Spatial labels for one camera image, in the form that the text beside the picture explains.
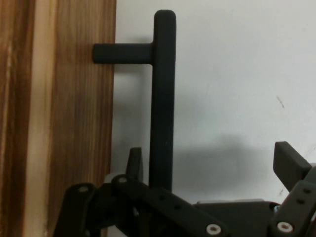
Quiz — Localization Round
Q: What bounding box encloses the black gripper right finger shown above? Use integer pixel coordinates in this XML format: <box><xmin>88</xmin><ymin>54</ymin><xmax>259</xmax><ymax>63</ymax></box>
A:
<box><xmin>267</xmin><ymin>141</ymin><xmax>316</xmax><ymax>237</ymax></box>

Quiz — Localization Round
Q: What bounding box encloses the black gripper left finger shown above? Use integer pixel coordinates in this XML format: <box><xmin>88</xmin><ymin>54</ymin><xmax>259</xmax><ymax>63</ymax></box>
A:
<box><xmin>52</xmin><ymin>147</ymin><xmax>231</xmax><ymax>237</ymax></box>

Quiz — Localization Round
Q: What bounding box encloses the wooden cabinet door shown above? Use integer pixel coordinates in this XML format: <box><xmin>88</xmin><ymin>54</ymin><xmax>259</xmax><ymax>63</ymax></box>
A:
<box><xmin>26</xmin><ymin>0</ymin><xmax>117</xmax><ymax>237</ymax></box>

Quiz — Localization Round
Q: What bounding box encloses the black bar drawer handle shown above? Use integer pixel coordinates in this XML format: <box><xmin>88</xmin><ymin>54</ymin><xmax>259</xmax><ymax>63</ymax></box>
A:
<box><xmin>92</xmin><ymin>9</ymin><xmax>178</xmax><ymax>192</ymax></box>

